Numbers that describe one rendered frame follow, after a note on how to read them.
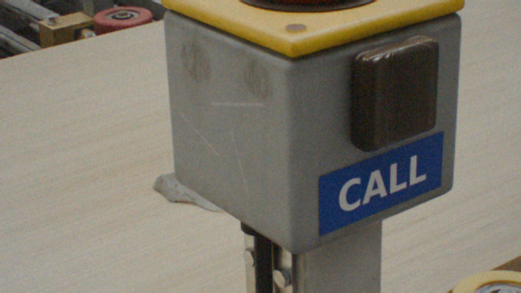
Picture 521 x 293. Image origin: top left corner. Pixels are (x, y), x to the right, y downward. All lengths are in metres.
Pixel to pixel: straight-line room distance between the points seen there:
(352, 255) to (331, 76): 0.08
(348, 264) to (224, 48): 0.09
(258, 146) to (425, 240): 0.53
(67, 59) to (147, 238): 0.47
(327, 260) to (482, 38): 0.97
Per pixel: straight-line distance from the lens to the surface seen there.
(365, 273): 0.36
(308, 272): 0.34
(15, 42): 1.64
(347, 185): 0.31
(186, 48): 0.32
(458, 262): 0.80
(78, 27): 1.52
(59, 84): 1.18
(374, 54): 0.29
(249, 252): 0.35
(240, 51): 0.30
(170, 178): 0.91
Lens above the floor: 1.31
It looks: 25 degrees down
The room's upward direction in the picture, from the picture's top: 2 degrees counter-clockwise
